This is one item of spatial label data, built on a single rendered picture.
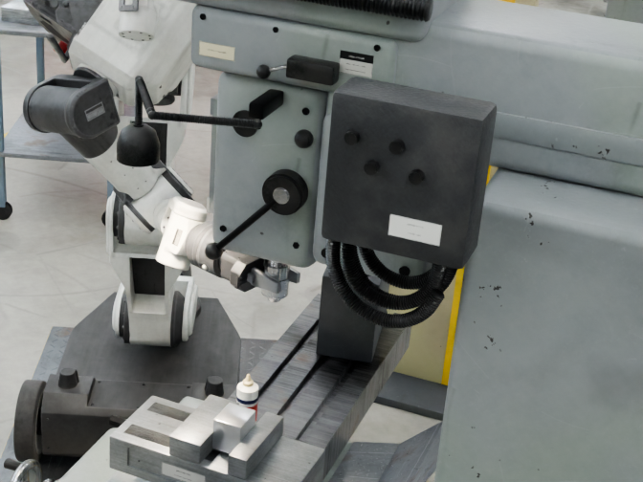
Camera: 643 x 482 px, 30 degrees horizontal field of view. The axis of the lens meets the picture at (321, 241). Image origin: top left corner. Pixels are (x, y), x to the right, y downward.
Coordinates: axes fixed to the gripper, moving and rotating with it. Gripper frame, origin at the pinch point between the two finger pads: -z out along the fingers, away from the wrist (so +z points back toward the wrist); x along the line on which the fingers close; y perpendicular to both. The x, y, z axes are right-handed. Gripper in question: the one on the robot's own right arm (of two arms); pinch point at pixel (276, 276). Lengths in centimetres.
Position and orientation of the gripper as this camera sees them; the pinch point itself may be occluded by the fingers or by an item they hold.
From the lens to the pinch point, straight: 210.6
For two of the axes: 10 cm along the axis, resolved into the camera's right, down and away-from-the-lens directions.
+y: -0.8, 9.0, 4.4
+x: 6.3, -2.9, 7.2
